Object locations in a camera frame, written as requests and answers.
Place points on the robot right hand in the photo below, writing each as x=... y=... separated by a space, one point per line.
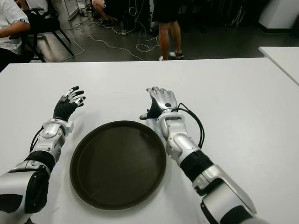
x=163 y=100

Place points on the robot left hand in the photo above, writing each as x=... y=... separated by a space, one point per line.
x=63 y=109

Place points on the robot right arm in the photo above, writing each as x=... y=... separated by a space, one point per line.
x=184 y=142

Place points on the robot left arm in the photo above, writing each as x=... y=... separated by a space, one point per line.
x=47 y=137

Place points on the walking person in black shorts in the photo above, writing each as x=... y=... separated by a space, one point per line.
x=169 y=30

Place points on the round dark brown tray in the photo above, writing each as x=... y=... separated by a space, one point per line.
x=118 y=165

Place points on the black wooden chair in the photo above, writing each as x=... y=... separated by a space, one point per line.
x=44 y=25

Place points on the seated person in white shirt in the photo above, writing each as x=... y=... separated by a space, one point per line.
x=10 y=25

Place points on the white cabinet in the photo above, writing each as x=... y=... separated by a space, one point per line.
x=72 y=9

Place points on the crouching person in dark clothes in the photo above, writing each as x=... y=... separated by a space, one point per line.
x=99 y=9

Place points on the neighbouring white table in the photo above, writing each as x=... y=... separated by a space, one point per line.
x=283 y=59

